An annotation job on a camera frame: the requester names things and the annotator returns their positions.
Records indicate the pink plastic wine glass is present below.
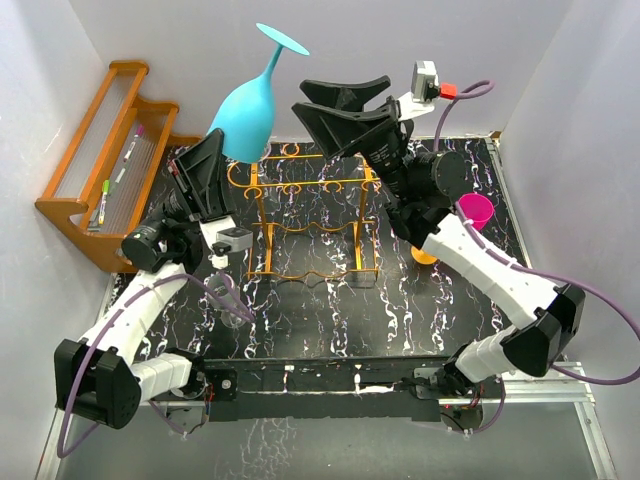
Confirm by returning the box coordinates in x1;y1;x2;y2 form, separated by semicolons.
458;193;495;231

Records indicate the gold wire wine glass rack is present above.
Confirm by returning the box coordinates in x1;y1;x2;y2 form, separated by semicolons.
227;143;381;283

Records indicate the pink capped marker pen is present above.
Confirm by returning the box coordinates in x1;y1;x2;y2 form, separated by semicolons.
123;125;145;163

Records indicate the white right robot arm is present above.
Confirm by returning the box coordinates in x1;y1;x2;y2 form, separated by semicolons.
292;76;585;397

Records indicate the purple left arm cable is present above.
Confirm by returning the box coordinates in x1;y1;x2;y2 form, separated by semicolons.
57;272;256;459

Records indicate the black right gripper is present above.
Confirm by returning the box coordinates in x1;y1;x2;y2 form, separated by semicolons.
294;79;413;200

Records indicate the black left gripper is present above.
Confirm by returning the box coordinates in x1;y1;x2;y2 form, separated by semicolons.
151;128;236;239

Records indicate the blue plastic wine glass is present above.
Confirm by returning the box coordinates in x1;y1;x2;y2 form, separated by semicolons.
208;23;310;164

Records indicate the orange plastic wine glass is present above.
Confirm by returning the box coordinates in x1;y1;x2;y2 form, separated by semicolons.
411;246;438;265

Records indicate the orange wooden tiered shelf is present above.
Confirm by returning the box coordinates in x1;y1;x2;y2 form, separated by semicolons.
35;60;199;273

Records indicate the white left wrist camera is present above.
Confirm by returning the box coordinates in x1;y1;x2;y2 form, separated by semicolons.
210;227;253;269

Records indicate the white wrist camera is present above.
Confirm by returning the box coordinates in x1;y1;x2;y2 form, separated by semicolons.
210;227;253;269
397;60;458;121

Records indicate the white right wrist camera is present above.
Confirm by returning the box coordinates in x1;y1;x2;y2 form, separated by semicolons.
397;60;458;121

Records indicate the green capped marker pen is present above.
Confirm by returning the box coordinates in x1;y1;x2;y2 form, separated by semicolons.
98;179;110;225

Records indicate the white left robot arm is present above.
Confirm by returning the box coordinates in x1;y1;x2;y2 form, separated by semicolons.
54;128;245;429

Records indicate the clear wine glass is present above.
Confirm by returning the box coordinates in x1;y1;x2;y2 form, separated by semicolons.
205;272;247;329

